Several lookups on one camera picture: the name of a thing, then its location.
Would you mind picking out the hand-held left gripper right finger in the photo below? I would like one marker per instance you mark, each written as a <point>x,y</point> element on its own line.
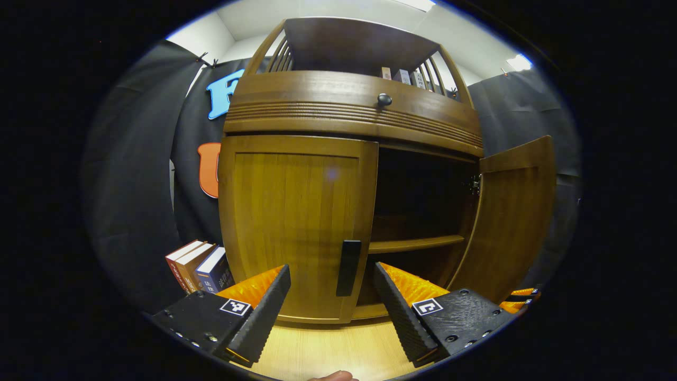
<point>399,312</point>

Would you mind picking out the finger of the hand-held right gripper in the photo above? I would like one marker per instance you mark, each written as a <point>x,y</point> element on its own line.
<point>513,307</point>
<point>523,296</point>

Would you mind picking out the round black drawer knob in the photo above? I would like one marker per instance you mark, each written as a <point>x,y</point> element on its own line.
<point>384,99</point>

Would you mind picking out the metal door hinge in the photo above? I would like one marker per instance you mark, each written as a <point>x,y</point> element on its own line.
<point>474,184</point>

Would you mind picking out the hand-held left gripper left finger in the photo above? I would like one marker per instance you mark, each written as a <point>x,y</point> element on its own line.
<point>264,312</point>

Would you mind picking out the wooden inner cabinet shelf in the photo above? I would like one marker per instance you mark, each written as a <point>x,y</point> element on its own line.
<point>412,244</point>

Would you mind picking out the wooden double-door shoe cabinet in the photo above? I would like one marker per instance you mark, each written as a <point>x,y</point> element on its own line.
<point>344,45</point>

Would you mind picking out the blue book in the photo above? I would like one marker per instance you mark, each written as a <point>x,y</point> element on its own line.
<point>216,272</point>

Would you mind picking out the white book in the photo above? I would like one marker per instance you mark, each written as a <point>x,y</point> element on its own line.
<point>419,80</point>

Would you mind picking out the wooden cabinet door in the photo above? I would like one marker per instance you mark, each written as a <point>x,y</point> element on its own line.
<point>291,211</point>
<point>510,222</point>

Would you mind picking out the small ceiling light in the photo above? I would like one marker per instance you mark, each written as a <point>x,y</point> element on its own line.
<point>519,62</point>

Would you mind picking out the wooden cabinet drawer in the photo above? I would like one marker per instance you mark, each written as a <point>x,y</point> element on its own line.
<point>317,98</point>

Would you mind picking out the large ceiling light panel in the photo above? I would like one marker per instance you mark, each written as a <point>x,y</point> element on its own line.
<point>415,4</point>

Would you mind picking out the black backdrop cloth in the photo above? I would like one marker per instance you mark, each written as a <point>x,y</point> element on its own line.
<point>132,185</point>

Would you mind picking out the brown book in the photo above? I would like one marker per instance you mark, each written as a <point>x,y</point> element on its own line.
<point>191,267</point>

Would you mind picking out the red book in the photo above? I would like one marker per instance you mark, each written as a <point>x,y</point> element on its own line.
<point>177,264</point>

